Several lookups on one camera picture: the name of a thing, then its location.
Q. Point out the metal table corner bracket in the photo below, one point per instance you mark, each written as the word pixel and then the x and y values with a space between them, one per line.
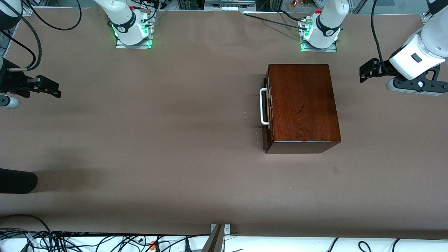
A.
pixel 426 17

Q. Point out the black power plug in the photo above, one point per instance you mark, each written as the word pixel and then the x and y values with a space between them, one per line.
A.
pixel 187 246

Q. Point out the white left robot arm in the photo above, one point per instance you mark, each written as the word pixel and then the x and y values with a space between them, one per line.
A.
pixel 434 38

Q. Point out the brown paper table cover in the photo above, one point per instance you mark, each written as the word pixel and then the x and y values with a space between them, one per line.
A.
pixel 175 105

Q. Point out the black cylindrical object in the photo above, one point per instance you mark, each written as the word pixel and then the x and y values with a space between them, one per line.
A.
pixel 17 181

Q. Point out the orange connector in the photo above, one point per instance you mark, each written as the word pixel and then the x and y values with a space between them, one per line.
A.
pixel 153 245

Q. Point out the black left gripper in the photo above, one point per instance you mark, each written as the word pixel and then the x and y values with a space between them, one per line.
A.
pixel 384 68

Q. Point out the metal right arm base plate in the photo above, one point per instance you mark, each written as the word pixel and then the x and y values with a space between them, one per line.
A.
pixel 120 46

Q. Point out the dark metal post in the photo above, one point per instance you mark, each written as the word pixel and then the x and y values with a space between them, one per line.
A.
pixel 213 243

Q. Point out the white power strip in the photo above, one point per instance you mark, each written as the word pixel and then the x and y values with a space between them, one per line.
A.
pixel 227 7

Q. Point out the small metal edge bracket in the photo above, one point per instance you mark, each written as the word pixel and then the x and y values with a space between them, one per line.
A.
pixel 227 229

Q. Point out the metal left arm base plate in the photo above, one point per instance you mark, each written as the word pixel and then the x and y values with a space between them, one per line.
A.
pixel 329 50

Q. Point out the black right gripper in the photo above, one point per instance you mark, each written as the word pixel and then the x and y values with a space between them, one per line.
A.
pixel 10 84

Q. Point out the dark wooden cabinet box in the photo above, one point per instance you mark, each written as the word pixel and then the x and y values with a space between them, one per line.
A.
pixel 304 105

